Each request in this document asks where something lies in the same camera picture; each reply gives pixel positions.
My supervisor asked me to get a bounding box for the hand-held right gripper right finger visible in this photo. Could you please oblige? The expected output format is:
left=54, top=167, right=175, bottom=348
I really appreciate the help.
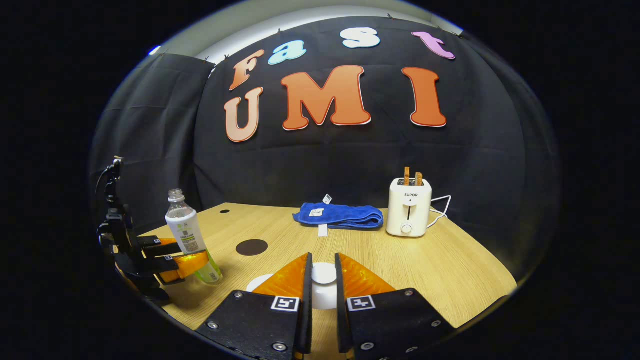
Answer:
left=334, top=252, right=457, bottom=360

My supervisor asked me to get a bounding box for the dark round coaster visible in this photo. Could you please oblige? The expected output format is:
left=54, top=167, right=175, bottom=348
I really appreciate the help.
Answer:
left=236, top=239, right=269, bottom=257

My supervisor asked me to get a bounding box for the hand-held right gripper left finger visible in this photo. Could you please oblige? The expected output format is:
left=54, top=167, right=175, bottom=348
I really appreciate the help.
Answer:
left=196, top=252, right=314, bottom=360

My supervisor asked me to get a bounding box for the blue folded towel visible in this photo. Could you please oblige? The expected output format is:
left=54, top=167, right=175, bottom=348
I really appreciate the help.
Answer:
left=293, top=194, right=384, bottom=237

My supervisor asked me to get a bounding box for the white teacup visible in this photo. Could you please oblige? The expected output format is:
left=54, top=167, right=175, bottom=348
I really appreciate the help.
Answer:
left=246, top=273, right=276, bottom=294

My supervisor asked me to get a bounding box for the white toaster cable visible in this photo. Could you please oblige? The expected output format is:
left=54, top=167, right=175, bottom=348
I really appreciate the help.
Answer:
left=426, top=195, right=452, bottom=230

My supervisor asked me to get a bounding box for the white toaster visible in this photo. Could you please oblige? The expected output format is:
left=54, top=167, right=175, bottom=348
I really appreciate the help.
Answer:
left=386, top=177, right=433, bottom=238

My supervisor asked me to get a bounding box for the clear plastic water bottle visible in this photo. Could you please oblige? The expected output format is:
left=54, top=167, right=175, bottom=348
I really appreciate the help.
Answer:
left=165, top=188, right=223, bottom=285

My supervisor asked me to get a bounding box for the black backdrop cloth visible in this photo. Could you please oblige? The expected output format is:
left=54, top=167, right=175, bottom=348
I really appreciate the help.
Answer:
left=90, top=15, right=561, bottom=286

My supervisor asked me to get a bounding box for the white teacup lid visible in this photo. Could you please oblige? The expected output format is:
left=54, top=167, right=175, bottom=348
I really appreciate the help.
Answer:
left=311, top=262, right=338, bottom=311

